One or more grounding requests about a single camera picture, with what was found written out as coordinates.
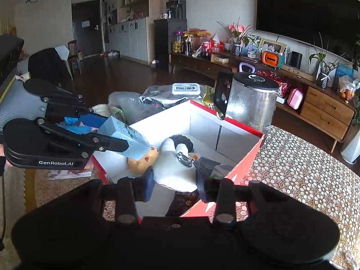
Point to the silver wet wipes pack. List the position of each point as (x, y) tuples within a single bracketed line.
[(168, 96)]

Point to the red white cardboard box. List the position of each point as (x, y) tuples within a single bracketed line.
[(225, 141)]

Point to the fruit plastic bag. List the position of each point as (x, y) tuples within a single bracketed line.
[(347, 87)]

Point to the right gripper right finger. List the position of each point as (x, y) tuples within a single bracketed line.
[(220, 191)]

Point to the black cylinder speaker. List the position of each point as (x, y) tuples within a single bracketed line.
[(295, 59)]

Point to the white plush doll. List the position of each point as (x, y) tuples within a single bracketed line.
[(172, 164)]

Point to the black side cabinet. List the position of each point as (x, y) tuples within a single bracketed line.
[(171, 24)]

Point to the pink flower vase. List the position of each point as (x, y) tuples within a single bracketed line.
[(239, 35)]

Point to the photo frame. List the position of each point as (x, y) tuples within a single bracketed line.
[(272, 46)]

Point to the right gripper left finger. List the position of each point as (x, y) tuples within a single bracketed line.
[(128, 192)]

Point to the pink lunch case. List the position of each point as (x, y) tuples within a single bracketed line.
[(295, 98)]

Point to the yellow snack bag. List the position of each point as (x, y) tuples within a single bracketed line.
[(208, 97)]

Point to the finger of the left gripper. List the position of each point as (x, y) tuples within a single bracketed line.
[(67, 106), (109, 142)]

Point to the wooden tv sideboard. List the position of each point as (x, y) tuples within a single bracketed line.
[(319, 108)]

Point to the light blue carton box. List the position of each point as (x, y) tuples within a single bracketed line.
[(138, 146)]

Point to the black television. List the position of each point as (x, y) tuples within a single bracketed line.
[(331, 24)]

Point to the purple kettlebell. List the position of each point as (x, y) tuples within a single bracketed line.
[(246, 67)]

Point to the small potted plant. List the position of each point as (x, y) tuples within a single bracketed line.
[(325, 67)]

